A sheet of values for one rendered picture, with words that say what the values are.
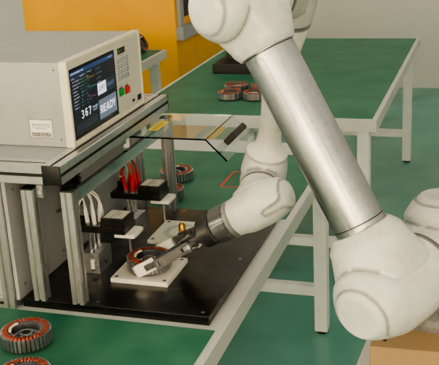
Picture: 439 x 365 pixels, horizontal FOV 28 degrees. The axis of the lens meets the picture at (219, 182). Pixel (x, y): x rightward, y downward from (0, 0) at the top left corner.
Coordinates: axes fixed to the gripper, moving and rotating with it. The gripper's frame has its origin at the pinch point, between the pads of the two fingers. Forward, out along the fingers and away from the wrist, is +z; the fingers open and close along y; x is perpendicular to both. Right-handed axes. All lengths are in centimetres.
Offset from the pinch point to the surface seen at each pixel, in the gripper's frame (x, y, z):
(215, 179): -1, 76, 9
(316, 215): -36, 114, -2
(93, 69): 47.4, 5.7, -11.6
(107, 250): 6.7, 1.6, 10.3
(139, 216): 7.7, 23.3, 9.7
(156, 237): 1.1, 19.0, 6.3
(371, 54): -11, 291, -10
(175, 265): -4.7, 2.6, -3.9
